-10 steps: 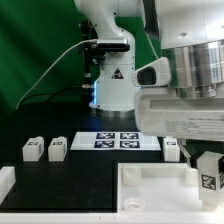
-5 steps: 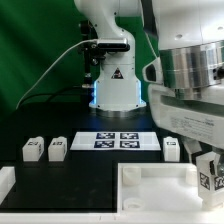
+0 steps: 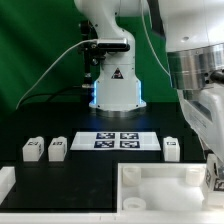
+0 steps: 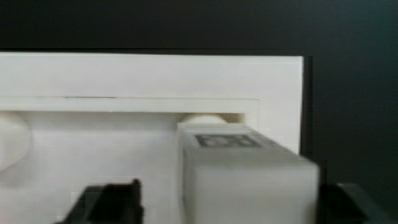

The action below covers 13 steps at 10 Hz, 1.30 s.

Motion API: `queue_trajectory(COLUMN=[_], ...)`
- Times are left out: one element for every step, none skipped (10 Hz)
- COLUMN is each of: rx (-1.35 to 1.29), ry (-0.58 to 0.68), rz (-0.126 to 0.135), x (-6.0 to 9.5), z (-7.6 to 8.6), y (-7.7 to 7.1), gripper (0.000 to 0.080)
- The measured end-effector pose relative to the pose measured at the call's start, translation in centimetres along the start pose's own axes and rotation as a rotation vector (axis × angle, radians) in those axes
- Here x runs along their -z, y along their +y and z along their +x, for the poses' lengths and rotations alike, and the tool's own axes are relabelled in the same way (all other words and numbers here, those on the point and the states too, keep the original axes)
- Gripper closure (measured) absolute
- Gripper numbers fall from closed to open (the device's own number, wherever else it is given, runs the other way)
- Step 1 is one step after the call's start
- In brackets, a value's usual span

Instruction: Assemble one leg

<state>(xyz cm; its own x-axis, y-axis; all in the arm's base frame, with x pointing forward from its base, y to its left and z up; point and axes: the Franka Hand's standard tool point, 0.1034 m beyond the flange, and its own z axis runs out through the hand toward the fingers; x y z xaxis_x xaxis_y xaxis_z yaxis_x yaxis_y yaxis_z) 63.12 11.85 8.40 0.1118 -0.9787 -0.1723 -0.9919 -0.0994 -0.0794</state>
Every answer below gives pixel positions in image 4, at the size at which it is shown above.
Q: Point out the white square tabletop part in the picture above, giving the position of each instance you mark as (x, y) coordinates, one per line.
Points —
(102, 102)

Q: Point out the white leg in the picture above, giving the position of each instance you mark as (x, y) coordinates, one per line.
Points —
(248, 181)

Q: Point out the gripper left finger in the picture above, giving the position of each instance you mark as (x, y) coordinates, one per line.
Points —
(109, 205)

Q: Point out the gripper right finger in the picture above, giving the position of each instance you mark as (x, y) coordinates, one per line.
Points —
(347, 206)

